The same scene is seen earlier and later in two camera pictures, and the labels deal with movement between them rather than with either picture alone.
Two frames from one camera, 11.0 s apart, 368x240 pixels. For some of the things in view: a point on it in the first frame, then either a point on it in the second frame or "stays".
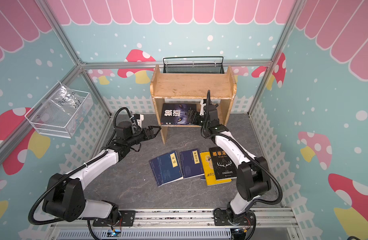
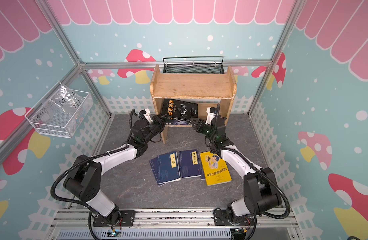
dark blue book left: [166, 168] stays
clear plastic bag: [67, 99] stays
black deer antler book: [224, 167] -> [181, 110]
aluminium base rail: [253, 224] stays
